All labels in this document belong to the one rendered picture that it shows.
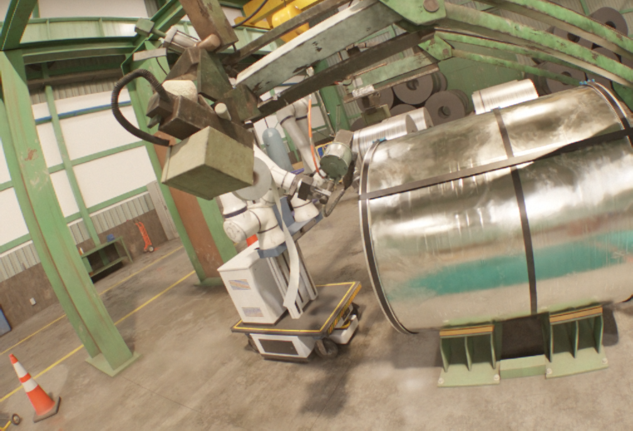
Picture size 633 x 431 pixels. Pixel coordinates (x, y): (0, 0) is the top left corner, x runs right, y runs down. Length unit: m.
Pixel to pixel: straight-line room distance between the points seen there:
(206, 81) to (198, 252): 4.50
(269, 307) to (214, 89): 1.79
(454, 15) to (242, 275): 2.11
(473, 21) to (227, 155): 0.79
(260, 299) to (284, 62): 1.82
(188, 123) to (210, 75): 0.26
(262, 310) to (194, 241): 3.02
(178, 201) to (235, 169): 4.46
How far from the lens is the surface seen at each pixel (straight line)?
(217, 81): 1.16
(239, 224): 1.98
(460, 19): 1.04
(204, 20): 1.24
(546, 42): 1.15
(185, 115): 0.95
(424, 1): 1.01
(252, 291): 2.52
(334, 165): 1.66
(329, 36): 1.03
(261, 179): 1.23
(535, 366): 1.99
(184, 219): 5.37
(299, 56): 1.06
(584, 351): 2.13
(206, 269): 5.53
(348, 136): 1.78
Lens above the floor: 1.51
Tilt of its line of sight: 9 degrees down
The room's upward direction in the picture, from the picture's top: 20 degrees counter-clockwise
